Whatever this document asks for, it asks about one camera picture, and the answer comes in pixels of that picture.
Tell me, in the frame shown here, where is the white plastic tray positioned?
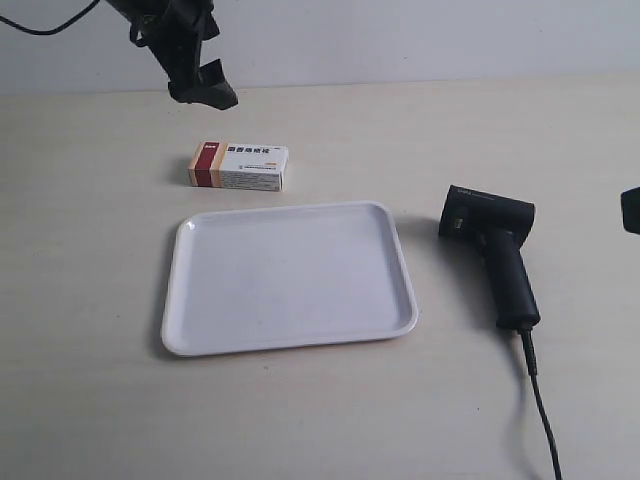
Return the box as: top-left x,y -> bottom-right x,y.
160,201 -> 419,357

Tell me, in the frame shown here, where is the black scanner cable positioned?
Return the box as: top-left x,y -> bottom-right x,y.
518,324 -> 564,480

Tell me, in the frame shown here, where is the black handheld barcode scanner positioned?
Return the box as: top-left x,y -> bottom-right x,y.
438,185 -> 541,331

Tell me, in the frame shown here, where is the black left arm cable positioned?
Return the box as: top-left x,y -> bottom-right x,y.
0,0 -> 104,36

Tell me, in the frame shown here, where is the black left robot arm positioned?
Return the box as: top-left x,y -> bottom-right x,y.
109,1 -> 238,110

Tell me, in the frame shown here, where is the white red medicine box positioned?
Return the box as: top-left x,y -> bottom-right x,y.
188,141 -> 289,192

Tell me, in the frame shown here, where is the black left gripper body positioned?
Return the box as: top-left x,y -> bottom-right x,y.
130,1 -> 219,94

